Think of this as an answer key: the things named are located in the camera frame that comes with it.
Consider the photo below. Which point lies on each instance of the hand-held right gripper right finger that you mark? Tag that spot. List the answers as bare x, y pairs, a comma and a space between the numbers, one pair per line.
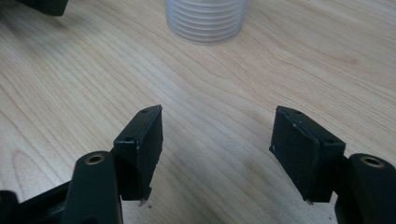
302, 155

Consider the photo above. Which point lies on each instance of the stack of clear plastic cups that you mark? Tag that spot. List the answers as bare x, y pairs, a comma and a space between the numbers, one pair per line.
206, 19

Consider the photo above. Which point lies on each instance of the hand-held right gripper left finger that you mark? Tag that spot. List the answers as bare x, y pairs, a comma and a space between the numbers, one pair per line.
140, 152

